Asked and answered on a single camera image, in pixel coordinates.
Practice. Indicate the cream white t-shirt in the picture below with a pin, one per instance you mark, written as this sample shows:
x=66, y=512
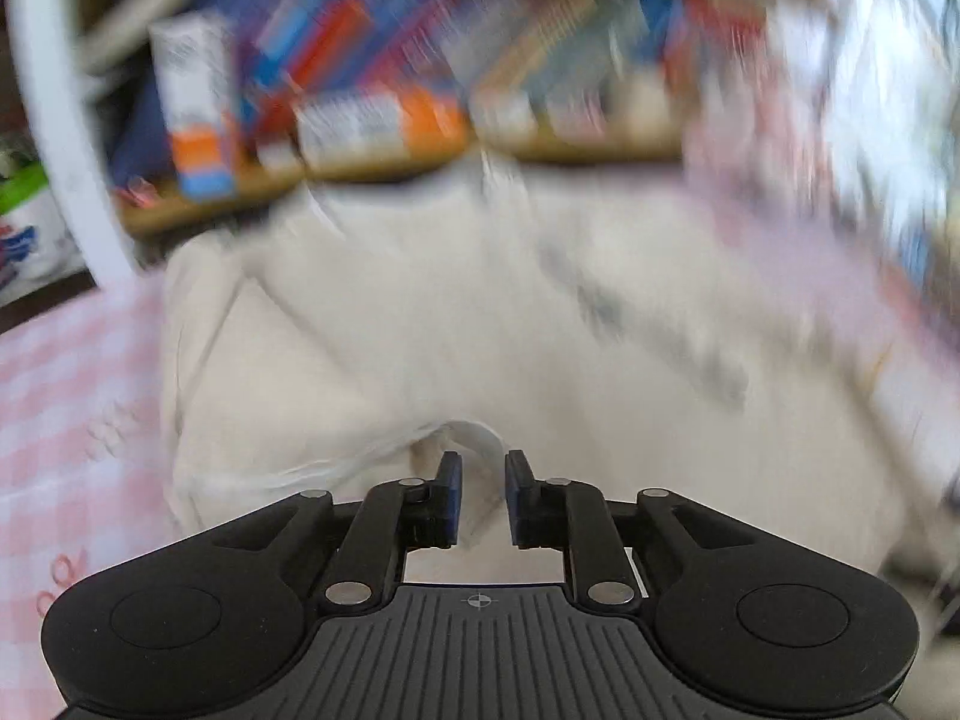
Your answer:
x=360, y=332

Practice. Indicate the pink checkered cartoon tablecloth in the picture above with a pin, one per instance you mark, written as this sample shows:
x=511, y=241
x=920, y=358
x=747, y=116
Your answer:
x=83, y=464

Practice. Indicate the flat white orange box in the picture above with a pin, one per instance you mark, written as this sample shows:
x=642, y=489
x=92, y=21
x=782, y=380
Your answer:
x=368, y=126

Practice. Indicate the white green pen tub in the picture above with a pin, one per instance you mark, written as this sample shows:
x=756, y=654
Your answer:
x=37, y=248

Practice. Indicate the wooden bookshelf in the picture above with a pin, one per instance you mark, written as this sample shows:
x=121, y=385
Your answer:
x=94, y=110

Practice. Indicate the white orange Usmile box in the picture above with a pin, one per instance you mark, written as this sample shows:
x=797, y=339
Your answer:
x=195, y=66

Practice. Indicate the row of colourful books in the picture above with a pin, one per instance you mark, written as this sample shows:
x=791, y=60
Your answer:
x=574, y=66

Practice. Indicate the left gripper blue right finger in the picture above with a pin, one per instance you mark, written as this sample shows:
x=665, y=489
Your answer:
x=574, y=519

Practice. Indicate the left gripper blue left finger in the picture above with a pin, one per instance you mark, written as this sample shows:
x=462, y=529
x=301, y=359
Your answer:
x=374, y=536

